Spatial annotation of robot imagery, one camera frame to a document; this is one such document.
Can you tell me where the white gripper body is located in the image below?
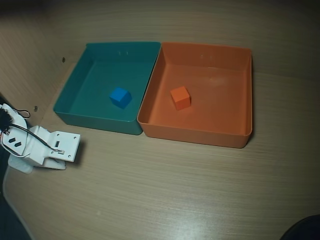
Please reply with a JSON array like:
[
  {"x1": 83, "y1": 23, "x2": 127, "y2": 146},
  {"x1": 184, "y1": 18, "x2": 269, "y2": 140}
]
[{"x1": 24, "y1": 125, "x2": 81, "y2": 167}]

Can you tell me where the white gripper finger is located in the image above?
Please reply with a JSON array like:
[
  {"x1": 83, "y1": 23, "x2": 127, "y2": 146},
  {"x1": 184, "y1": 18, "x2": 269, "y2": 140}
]
[{"x1": 43, "y1": 157, "x2": 67, "y2": 171}]

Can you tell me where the orange cube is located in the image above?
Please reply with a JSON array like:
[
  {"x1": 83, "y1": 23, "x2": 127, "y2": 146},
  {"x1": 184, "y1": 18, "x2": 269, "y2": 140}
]
[{"x1": 169, "y1": 85, "x2": 192, "y2": 112}]

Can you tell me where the blue cube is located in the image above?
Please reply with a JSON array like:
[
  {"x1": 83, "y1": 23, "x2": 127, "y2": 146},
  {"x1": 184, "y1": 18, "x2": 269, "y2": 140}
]
[{"x1": 108, "y1": 86, "x2": 133, "y2": 110}]

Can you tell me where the teal plastic box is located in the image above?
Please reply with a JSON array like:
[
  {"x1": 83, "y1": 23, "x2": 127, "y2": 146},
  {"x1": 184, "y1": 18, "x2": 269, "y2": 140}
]
[{"x1": 52, "y1": 41, "x2": 162, "y2": 137}]

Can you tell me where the orange plastic box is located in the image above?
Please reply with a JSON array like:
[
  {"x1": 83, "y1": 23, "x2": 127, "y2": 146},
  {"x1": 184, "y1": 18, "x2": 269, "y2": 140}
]
[{"x1": 136, "y1": 41, "x2": 253, "y2": 150}]

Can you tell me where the dark round object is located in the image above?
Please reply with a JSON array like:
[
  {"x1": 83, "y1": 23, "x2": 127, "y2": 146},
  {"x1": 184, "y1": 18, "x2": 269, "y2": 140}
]
[{"x1": 281, "y1": 214, "x2": 320, "y2": 240}]

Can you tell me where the black and white cable bundle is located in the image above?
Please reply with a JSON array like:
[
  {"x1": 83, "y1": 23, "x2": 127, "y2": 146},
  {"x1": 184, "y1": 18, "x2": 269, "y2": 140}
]
[{"x1": 0, "y1": 124, "x2": 65, "y2": 159}]

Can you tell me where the thin black cable loop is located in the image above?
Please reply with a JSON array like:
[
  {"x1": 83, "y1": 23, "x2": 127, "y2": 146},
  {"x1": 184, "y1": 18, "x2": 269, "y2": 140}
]
[{"x1": 11, "y1": 108, "x2": 31, "y2": 119}]

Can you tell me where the black fuzzy cable wrap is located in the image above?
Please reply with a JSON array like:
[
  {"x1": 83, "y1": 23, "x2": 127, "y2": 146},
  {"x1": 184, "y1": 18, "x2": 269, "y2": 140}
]
[{"x1": 0, "y1": 108, "x2": 14, "y2": 131}]

